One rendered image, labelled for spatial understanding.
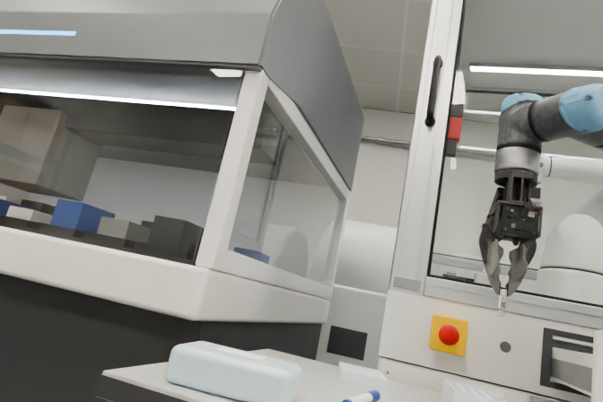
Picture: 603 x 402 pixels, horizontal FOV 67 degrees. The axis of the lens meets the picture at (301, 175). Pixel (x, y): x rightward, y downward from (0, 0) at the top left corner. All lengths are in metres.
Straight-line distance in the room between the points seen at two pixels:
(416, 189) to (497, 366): 0.41
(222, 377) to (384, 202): 3.82
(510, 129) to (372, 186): 3.50
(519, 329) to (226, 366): 0.70
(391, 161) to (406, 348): 3.44
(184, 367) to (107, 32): 0.96
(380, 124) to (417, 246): 3.51
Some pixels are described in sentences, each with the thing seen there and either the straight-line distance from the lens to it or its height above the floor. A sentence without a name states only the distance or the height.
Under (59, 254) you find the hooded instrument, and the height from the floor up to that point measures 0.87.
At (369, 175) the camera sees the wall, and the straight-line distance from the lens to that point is 4.40.
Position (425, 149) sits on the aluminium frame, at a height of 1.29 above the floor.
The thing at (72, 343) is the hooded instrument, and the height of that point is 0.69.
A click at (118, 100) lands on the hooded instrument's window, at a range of 1.23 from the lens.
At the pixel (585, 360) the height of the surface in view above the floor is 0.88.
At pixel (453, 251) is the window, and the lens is 1.13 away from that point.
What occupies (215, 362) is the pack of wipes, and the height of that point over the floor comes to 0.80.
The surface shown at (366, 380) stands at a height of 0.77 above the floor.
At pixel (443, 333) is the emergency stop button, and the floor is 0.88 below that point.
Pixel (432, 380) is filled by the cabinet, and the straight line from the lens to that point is 1.10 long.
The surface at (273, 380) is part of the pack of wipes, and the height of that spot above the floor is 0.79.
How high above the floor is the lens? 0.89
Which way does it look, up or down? 15 degrees up
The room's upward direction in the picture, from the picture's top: 12 degrees clockwise
